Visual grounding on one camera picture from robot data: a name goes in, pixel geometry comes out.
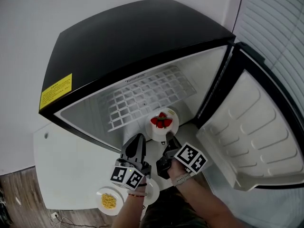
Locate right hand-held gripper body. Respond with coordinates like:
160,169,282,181
155,142,208,180

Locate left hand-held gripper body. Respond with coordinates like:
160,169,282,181
109,157,152,191

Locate white plate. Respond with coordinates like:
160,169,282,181
144,107,180,142
142,178,160,205
95,186,124,216

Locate red strawberries food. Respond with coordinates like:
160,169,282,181
150,112,173,130

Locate black mini fridge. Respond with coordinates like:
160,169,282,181
38,0,304,192

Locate person's right forearm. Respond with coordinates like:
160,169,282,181
177,174,240,228

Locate person's left forearm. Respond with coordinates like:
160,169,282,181
111,190,148,228

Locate white wire grid rack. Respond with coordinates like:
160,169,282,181
97,65,198,134

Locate grey fan vent cover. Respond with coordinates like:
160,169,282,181
124,72,146,84

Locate person's right hand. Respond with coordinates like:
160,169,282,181
167,160,190,181

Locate beige wrist watch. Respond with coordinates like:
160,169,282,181
172,172,196,187

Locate yellow warning label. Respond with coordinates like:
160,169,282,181
39,73,73,111

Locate white window blinds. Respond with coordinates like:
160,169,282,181
234,0,304,120

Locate red beaded bracelet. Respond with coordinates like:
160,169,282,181
127,190,148,198

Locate white power cable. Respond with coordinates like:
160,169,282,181
42,202,72,228

